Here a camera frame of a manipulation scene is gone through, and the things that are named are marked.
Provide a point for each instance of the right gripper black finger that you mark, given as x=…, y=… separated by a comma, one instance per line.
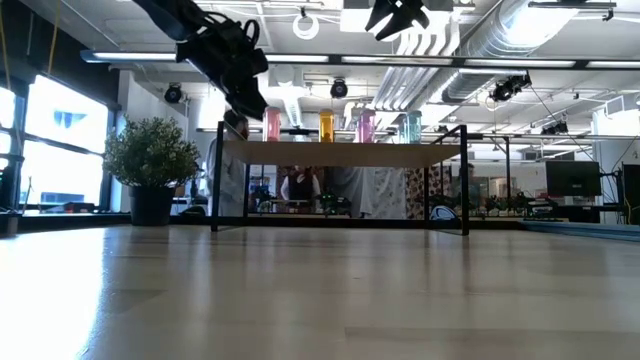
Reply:
x=387, y=12
x=412, y=12

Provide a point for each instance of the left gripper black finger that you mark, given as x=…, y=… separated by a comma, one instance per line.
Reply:
x=250, y=100

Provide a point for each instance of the pink pill bottle white cap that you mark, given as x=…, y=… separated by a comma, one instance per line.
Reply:
x=272, y=127

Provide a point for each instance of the orange pill bottle white cap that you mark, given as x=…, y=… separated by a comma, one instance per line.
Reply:
x=326, y=127

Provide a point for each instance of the purple pill bottle white cap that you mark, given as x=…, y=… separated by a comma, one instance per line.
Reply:
x=366, y=129

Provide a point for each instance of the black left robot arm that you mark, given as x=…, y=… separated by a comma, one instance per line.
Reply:
x=170, y=15

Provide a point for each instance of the black overhead light bar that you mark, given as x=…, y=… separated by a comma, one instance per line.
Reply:
x=150, y=56

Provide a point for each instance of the person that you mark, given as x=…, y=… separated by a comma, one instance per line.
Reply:
x=227, y=175
x=300, y=189

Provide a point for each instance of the green potted plant black pot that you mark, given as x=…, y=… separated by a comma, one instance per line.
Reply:
x=150, y=155

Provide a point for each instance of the black ceiling track light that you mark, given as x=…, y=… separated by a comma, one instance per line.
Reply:
x=507, y=89

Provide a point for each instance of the white patterned hanging cloth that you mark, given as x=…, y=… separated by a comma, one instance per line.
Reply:
x=385, y=192

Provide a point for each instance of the red patterned hanging cloth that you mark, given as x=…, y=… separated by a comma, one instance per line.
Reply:
x=417, y=192

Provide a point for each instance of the bright window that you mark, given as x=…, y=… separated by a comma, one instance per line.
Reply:
x=60, y=150

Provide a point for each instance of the black computer monitor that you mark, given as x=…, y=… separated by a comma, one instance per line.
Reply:
x=632, y=190
x=572, y=177

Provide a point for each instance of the silver ceiling duct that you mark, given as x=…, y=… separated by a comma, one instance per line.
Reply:
x=500, y=35

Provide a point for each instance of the wooden shelf black metal frame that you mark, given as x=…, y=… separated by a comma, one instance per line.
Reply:
x=340, y=154

